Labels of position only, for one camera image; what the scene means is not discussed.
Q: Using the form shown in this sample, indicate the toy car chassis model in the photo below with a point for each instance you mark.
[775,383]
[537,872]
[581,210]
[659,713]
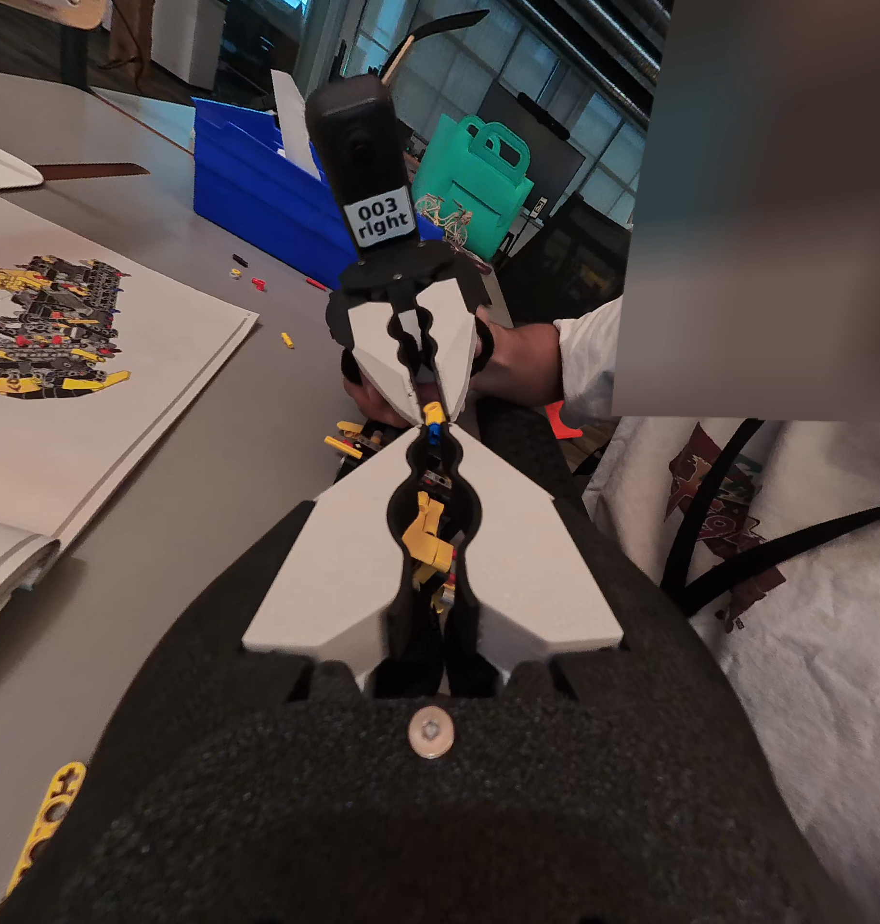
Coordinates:
[425,534]

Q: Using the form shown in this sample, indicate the thin yellow liftarm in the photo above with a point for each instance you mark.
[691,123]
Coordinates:
[39,841]

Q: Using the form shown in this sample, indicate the yellow connector with blue pin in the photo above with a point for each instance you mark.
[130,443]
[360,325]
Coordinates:
[433,415]

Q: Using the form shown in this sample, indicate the orange traffic cone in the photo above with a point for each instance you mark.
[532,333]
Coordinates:
[563,422]

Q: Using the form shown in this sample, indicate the blue plastic bin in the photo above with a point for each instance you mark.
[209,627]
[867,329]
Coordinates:
[267,195]

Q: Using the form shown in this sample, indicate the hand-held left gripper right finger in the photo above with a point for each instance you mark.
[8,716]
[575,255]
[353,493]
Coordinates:
[541,577]

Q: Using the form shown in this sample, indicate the white paper sheet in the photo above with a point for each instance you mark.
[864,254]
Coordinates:
[292,123]

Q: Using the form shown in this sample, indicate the dark wall screen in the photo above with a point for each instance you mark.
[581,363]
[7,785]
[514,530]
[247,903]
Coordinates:
[534,144]

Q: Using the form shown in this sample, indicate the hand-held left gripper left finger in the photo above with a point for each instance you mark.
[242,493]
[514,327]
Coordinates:
[317,577]

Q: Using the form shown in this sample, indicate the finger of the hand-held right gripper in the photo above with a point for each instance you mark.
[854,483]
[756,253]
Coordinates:
[454,332]
[375,346]

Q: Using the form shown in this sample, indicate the white instruction booklet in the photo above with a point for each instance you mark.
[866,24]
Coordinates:
[158,375]

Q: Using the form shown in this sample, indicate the scattered red pins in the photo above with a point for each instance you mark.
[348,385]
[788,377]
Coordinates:
[258,283]

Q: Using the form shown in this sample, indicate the black gooseneck with brass tube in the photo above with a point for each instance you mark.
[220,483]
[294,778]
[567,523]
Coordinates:
[447,21]

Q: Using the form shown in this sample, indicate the white document stand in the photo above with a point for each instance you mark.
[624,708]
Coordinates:
[3,170]

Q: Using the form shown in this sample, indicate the green felt bag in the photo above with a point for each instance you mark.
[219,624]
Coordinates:
[498,202]

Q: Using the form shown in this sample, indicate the person's right hand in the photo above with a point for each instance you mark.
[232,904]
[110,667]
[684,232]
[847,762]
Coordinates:
[519,361]

